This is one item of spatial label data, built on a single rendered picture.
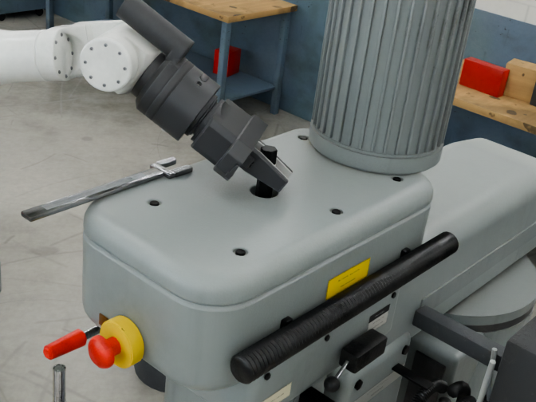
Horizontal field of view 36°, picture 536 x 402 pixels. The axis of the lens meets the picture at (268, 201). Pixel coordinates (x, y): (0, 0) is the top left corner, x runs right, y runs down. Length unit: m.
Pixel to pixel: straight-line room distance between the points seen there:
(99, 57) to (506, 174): 0.87
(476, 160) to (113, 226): 0.86
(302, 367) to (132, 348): 0.25
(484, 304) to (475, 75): 3.53
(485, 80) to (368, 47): 3.88
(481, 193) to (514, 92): 3.53
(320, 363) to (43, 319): 2.99
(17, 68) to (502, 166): 0.94
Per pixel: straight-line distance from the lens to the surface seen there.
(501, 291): 1.62
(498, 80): 4.94
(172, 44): 1.01
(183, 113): 1.00
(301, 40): 6.45
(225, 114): 1.03
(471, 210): 1.44
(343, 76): 1.14
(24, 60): 1.07
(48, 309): 4.10
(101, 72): 1.00
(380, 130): 1.14
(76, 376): 3.70
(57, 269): 4.39
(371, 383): 1.31
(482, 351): 1.32
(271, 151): 1.03
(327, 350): 1.13
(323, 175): 1.13
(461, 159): 1.62
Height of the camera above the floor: 2.36
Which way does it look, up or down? 27 degrees down
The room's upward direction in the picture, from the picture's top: 7 degrees clockwise
